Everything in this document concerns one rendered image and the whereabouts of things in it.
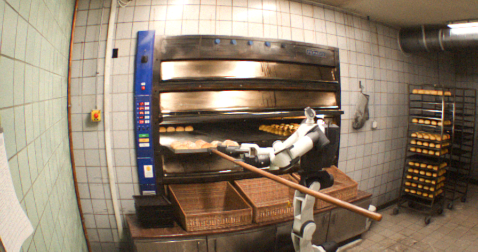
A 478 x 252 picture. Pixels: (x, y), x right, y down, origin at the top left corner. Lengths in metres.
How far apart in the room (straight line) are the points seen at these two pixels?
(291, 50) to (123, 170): 1.90
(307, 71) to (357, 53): 0.81
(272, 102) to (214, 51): 0.68
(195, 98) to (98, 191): 1.24
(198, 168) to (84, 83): 1.29
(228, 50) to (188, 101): 0.55
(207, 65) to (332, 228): 1.89
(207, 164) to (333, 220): 1.30
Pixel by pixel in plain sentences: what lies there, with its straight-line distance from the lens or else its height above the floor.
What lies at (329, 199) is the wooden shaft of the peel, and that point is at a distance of 1.53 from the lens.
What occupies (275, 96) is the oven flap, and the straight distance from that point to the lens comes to 3.29.
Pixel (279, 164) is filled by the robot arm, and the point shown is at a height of 1.22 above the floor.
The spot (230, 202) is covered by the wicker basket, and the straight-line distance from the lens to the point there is 3.16.
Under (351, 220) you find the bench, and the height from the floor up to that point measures 0.33.
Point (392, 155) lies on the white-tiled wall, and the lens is 4.63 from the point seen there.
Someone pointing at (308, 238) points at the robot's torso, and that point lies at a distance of 2.62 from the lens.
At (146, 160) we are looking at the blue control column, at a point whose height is 1.07.
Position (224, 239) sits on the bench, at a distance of 2.75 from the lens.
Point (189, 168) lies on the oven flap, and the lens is 3.04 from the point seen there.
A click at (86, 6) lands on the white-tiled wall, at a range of 2.97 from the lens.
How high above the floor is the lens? 1.67
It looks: 5 degrees down
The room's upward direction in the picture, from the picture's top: straight up
